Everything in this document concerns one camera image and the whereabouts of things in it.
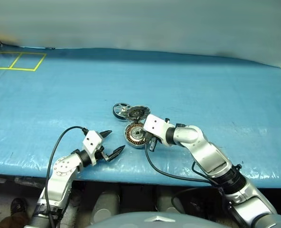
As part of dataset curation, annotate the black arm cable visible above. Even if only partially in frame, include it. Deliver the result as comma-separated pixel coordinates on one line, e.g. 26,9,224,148
45,126,88,228
144,146,242,216

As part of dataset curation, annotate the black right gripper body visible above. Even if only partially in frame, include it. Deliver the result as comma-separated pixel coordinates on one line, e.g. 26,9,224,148
142,130,160,153

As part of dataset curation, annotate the grey robot torso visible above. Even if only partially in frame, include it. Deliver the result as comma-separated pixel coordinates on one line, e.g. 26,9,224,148
85,211,229,228

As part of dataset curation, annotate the silver motor stator housing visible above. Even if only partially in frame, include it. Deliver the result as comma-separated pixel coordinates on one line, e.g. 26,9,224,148
124,123,148,150

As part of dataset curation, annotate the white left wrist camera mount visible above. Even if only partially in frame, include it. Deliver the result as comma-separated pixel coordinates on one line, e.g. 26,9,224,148
82,130,103,166

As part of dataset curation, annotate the grey rounded cylinder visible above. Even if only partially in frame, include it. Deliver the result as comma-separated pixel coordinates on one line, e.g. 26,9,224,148
90,191,121,225
157,193,186,214

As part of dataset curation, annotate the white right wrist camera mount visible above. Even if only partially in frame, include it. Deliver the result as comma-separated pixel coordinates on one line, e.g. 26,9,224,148
142,114,171,144

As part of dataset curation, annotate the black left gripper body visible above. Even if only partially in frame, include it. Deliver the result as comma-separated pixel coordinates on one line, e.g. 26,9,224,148
94,137,109,165

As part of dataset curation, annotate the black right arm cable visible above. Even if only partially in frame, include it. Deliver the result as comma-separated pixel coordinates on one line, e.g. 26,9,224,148
144,146,242,216

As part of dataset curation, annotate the dark round motor cover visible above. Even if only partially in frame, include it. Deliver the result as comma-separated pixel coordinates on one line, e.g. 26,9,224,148
127,105,151,122

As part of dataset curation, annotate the yellow tape double square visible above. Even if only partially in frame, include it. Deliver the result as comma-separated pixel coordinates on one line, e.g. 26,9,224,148
0,51,47,72

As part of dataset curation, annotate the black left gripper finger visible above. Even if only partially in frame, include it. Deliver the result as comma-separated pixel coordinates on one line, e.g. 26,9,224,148
99,130,113,140
106,145,126,162

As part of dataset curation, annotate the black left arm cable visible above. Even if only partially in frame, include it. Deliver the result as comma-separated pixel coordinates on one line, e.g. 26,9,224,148
45,126,88,228

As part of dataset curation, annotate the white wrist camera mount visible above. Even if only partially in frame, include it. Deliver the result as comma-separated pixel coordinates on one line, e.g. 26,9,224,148
82,130,103,166
142,114,171,144

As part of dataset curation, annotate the black ring wheel part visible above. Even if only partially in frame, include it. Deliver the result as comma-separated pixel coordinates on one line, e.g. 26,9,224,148
112,102,132,121

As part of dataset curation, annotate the brown shoe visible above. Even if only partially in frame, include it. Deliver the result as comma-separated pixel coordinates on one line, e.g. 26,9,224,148
10,197,28,215

